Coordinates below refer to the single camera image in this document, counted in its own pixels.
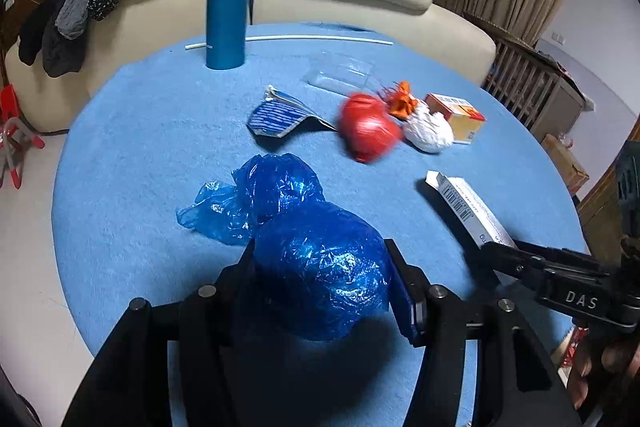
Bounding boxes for blue plastic bag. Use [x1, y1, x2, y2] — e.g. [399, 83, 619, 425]
[176, 154, 392, 340]

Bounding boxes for blue white medicine box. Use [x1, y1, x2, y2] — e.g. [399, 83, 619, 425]
[425, 170, 515, 248]

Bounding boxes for red yellow medicine box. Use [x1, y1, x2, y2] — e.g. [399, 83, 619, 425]
[424, 93, 486, 144]

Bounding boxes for white paper ball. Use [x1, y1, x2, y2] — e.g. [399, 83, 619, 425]
[402, 101, 454, 154]

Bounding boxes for red plastic bag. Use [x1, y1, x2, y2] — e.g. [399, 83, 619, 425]
[338, 92, 402, 164]

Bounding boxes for blue foil snack wrapper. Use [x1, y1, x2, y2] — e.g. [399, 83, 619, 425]
[246, 86, 336, 139]

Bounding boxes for person's right hand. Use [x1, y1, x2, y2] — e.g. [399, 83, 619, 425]
[567, 335, 639, 410]

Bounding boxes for brown cardboard box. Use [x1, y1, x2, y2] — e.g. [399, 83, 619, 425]
[541, 133, 589, 196]

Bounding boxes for blue towel table cover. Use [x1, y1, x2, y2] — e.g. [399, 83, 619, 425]
[51, 22, 589, 427]

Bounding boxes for wooden baby crib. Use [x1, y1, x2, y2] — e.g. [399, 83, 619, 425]
[463, 12, 586, 141]

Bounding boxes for orange crumpled wrapper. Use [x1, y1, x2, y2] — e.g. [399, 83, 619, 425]
[378, 80, 419, 120]

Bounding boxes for clear plastic packaging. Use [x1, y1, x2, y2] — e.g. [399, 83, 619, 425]
[303, 51, 383, 96]

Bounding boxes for white thin stick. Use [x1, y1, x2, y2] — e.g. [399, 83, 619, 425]
[184, 35, 394, 51]

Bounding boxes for red folding stool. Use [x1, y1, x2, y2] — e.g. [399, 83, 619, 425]
[1, 84, 46, 190]

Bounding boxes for cream leather sofa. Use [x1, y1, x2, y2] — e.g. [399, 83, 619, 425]
[6, 0, 496, 132]

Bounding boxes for dark clothes on sofa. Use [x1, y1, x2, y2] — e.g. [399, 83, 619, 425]
[18, 0, 119, 78]

